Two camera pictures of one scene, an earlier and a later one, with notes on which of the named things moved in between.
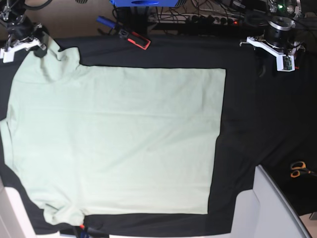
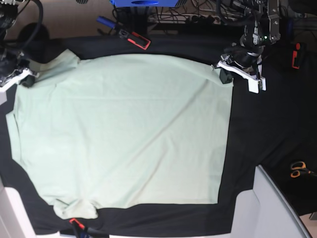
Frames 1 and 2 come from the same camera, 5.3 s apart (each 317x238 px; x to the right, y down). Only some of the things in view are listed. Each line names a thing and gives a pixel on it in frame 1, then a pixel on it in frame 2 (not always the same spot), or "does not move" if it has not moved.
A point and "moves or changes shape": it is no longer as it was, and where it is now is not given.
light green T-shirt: x=90 y=140 moves or changes shape
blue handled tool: x=106 y=22 does not move
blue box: x=144 y=3 does not move
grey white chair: x=266 y=211 does not move
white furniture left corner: x=14 y=221 does not move
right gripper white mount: x=286 y=62 → x=254 y=81
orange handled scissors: x=297 y=167 does not move
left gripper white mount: x=8 y=53 → x=15 y=78
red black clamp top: x=134 y=38 does not move
